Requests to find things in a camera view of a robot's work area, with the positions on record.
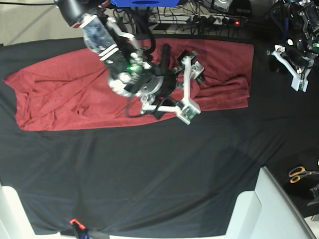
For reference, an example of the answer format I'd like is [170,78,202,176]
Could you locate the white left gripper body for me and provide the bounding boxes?
[268,45,312,92]

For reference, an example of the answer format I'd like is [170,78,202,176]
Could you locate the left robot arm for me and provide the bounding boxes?
[267,0,319,92]

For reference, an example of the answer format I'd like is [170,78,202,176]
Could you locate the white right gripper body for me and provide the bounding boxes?
[140,56,204,125]

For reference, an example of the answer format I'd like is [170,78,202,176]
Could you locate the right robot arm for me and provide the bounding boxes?
[55,0,204,124]

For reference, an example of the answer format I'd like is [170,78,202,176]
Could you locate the black metal tool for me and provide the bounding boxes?
[307,184,319,207]

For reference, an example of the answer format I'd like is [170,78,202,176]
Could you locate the blue plastic bin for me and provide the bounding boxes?
[110,0,179,7]

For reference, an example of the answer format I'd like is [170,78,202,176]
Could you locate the blue clamp handle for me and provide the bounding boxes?
[282,17,289,42]

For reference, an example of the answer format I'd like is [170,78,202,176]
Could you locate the maroon long-sleeve T-shirt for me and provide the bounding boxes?
[4,38,254,131]

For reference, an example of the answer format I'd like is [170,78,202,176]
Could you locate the white power strip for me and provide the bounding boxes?
[149,13,225,25]

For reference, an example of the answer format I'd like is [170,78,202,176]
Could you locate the orange black clamp bottom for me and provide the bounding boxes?
[69,219,90,239]

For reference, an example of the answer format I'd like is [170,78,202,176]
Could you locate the white foam block left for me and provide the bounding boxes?
[0,185,35,239]

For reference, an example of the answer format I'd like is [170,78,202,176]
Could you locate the black table cloth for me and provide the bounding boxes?
[0,35,319,238]

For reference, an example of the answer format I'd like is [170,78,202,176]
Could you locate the yellow-handled scissors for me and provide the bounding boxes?
[289,166,319,184]

